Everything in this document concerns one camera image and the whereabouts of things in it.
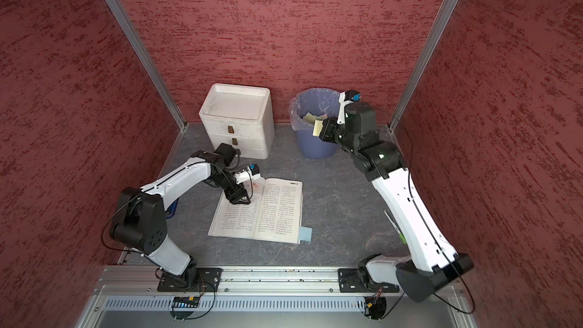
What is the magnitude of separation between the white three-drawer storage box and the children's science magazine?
23cm

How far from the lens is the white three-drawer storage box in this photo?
916 millimetres

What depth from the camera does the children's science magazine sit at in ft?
2.77
